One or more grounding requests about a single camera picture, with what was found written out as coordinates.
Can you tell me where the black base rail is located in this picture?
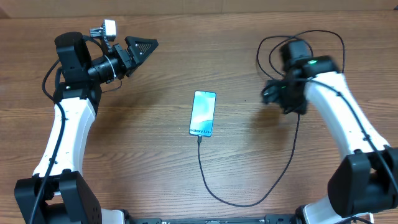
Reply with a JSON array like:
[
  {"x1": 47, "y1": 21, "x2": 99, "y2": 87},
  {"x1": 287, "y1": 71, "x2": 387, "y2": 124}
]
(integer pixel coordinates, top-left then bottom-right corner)
[{"x1": 126, "y1": 214, "x2": 294, "y2": 224}]

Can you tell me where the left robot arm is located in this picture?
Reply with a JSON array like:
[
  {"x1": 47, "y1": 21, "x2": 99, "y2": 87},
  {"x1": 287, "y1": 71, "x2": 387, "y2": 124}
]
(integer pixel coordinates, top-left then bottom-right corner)
[{"x1": 14, "y1": 30, "x2": 159, "y2": 223}]

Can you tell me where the Samsung Galaxy smartphone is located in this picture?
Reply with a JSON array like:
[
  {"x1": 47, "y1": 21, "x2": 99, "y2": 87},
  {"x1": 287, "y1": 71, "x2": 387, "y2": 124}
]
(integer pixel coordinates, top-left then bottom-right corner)
[{"x1": 189, "y1": 91, "x2": 216, "y2": 137}]

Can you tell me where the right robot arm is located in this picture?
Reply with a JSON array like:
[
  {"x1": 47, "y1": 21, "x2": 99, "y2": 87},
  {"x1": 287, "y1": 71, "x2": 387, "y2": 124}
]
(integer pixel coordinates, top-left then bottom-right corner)
[{"x1": 262, "y1": 40, "x2": 397, "y2": 223}]

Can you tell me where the black USB charging cable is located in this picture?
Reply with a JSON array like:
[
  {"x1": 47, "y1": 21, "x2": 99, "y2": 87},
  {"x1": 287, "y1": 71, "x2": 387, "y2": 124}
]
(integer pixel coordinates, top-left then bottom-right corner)
[{"x1": 196, "y1": 29, "x2": 346, "y2": 208}]

